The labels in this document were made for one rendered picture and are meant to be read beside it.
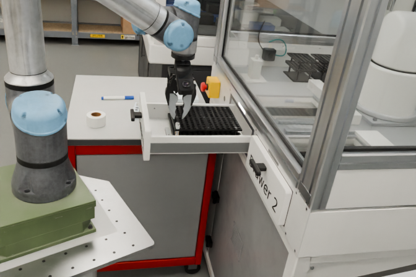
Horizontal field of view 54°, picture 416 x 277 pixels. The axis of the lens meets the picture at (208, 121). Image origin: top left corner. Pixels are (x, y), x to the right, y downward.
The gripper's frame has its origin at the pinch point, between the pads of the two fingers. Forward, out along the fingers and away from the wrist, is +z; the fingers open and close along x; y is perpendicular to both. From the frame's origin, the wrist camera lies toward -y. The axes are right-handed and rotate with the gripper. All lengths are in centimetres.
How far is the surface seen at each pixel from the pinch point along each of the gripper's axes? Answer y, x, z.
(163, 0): 87, -3, -19
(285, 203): -38.7, -21.9, 4.6
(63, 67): 294, 68, 94
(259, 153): -18.2, -21.2, 2.6
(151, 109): 18.7, 6.6, 6.9
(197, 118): 6.5, -7.7, 4.0
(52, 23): 409, 91, 80
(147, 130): -7.0, 10.3, 1.5
